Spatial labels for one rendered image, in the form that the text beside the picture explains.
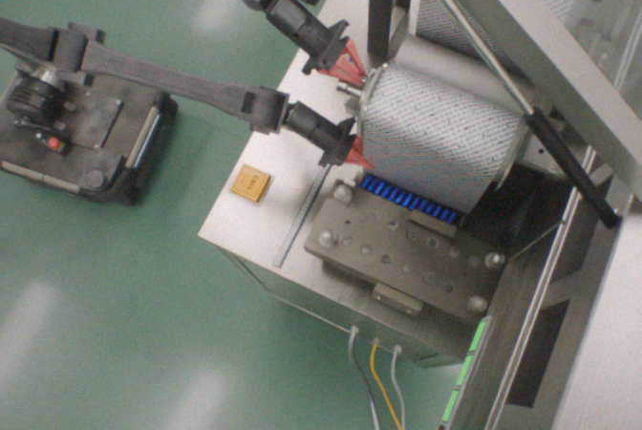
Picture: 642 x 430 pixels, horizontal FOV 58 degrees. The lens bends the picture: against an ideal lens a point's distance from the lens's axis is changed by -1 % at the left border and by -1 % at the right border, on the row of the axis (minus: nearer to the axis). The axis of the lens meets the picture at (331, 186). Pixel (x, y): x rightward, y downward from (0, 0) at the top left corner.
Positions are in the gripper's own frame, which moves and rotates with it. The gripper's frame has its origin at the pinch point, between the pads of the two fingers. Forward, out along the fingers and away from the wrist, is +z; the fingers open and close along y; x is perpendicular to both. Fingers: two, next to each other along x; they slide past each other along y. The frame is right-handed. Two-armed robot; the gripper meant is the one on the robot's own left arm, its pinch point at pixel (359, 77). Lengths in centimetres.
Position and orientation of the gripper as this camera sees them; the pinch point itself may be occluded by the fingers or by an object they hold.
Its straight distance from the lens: 106.5
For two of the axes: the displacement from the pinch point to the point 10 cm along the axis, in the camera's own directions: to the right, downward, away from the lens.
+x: 5.2, -0.5, -8.5
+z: 7.3, 5.5, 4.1
